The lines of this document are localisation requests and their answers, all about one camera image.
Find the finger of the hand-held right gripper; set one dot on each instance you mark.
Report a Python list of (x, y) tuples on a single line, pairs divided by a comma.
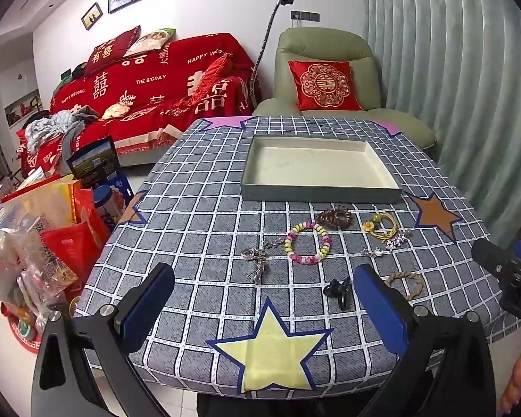
[(488, 254)]

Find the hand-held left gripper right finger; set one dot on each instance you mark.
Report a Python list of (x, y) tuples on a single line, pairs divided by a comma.
[(382, 308)]

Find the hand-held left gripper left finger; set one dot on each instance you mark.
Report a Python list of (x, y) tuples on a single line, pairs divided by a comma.
[(150, 308)]

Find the grey-green jewelry tray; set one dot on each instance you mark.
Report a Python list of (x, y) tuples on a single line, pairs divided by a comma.
[(312, 165)]

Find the person's right hand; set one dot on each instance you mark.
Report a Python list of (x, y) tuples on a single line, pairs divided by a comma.
[(519, 378)]

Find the black hair claw clip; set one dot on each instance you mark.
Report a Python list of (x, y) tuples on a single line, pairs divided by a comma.
[(341, 295)]

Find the grey checked star tablecloth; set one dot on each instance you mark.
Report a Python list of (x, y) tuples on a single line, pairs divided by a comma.
[(199, 226)]

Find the red gift bag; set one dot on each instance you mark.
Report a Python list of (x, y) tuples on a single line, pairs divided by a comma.
[(71, 243)]

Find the blue lidded jar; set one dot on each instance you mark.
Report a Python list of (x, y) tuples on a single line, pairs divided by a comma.
[(108, 204)]

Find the dark picture box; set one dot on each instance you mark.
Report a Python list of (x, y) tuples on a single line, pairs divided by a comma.
[(93, 160)]

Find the pale green curtain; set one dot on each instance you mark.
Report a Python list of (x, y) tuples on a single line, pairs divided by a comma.
[(451, 74)]

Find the beige plush item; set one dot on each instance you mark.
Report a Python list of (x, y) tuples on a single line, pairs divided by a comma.
[(117, 108)]

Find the pile of grey clothes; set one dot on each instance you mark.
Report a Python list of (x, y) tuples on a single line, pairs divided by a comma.
[(52, 128)]

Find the sofa with red cover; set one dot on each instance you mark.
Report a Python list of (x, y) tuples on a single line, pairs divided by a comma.
[(156, 82)]

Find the red embroidered cushion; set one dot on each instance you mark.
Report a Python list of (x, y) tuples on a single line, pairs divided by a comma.
[(325, 84)]

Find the red satin pillow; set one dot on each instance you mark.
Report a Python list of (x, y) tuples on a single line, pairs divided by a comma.
[(210, 76)]

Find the photo print pillow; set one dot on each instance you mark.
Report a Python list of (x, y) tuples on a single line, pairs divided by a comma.
[(150, 42)]

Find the green armchair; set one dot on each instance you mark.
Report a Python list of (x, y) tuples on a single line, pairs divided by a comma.
[(321, 43)]

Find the small framed photo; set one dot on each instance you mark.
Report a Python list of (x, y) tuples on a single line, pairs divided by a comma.
[(91, 16)]

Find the wall picture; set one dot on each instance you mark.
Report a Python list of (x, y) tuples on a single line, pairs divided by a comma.
[(22, 107)]

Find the dark wall socket panel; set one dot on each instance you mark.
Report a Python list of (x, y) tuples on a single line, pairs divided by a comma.
[(304, 16)]

